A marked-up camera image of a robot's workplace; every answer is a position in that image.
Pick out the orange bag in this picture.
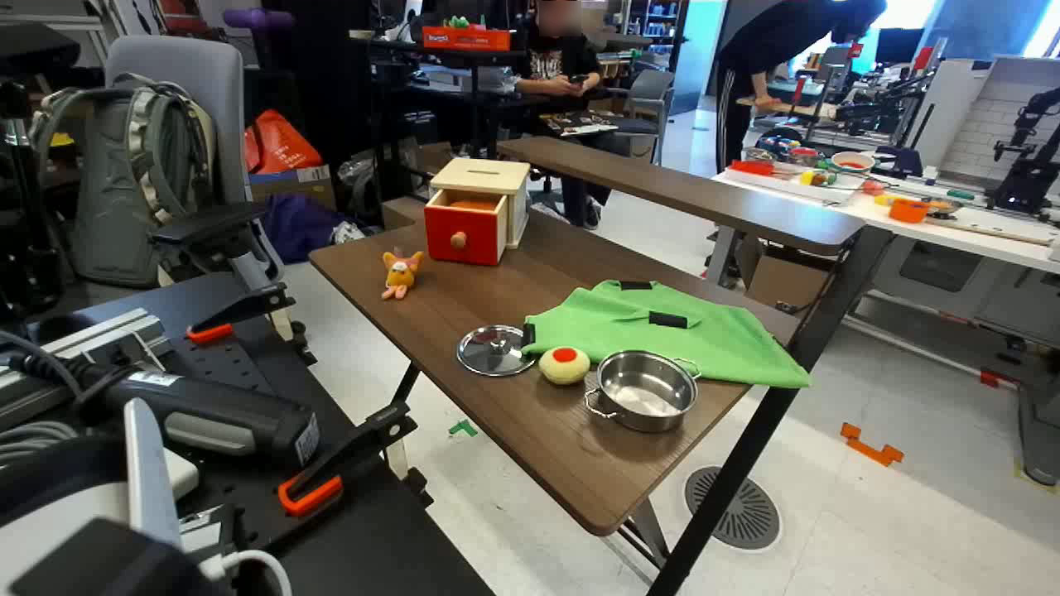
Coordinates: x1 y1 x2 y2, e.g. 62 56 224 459
242 106 328 179

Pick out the round steel pot lid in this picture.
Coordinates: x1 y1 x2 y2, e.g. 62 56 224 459
455 321 538 379

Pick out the grey office chair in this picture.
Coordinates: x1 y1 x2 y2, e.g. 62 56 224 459
103 30 277 292

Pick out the orange cup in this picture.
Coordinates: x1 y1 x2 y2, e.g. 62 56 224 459
887 195 931 229

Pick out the dark blue bag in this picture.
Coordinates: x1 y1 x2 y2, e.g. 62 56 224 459
258 193 366 264

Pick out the dark brown long table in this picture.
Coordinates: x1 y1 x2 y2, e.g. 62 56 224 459
493 131 873 250

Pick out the round floor drain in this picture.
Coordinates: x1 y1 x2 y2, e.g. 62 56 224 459
684 464 783 552

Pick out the black grey cylindrical device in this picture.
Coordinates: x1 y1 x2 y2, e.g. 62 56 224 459
103 364 325 468

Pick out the grey backpack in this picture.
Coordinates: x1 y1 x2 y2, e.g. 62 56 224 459
29 73 222 292

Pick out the wooden box with red drawer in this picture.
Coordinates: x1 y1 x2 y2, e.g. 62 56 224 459
420 153 533 268

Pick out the yellow plush round red centre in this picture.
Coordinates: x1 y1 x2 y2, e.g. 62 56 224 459
538 345 593 386

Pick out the standing person in black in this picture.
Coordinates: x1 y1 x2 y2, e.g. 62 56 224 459
710 0 891 174

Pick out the black clamp orange handle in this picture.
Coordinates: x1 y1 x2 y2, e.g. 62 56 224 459
276 398 420 524
181 280 298 350

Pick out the seated person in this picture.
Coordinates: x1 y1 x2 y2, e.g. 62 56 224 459
506 0 609 141

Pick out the white work table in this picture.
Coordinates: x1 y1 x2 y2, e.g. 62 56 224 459
711 158 1060 491

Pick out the orange stuffed bunny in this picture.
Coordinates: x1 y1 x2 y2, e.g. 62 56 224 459
378 247 427 305

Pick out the green cloth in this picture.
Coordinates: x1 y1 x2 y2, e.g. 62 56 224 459
521 275 815 389

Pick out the silver aluminium rail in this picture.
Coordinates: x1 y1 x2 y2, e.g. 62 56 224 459
0 305 169 389

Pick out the black metal table frame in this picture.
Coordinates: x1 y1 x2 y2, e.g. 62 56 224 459
390 225 899 596

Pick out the small steel pot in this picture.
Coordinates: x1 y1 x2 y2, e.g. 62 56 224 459
579 346 703 432

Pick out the orange floor marker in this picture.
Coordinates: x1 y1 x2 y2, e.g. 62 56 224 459
837 419 908 471

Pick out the red tray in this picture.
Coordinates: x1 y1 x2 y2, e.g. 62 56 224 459
415 20 517 56

